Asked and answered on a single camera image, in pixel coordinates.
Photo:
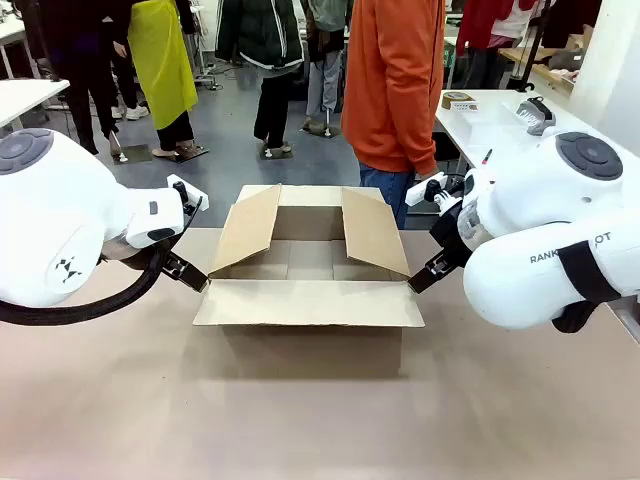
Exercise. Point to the red and black pen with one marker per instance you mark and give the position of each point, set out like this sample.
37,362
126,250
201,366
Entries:
487,157

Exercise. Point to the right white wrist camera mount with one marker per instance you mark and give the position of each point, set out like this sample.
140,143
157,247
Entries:
425,189

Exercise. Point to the brown cardboard box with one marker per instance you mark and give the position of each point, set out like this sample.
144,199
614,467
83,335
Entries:
310,300

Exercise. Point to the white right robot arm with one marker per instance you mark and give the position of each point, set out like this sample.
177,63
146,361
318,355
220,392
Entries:
540,200

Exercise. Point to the white work table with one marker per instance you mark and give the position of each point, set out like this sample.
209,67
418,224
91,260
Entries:
480,127

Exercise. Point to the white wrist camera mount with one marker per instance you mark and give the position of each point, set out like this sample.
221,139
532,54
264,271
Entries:
187,192
425,189

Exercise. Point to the legs with white sneakers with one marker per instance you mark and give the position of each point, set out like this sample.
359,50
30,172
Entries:
131,100

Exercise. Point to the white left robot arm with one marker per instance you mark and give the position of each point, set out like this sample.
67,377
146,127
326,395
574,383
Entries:
60,215

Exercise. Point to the mannequin with yellow apron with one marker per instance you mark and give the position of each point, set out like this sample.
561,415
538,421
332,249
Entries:
162,65

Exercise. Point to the person in orange hoodie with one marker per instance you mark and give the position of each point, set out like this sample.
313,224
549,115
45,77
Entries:
390,85

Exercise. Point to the white side table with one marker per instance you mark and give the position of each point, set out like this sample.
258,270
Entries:
25,97

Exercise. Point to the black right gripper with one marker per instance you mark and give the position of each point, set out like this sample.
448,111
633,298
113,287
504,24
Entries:
447,232

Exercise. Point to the brown packing tape roll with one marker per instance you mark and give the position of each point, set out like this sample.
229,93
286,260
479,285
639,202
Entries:
457,100

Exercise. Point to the grey tape dispenser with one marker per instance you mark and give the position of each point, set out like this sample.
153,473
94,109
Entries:
535,116

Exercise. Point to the wooden table with clutter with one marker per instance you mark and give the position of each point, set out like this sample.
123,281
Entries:
550,60

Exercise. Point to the black stand pole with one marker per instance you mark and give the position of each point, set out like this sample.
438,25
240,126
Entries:
536,40

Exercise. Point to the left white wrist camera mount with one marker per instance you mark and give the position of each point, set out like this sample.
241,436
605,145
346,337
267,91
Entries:
187,192

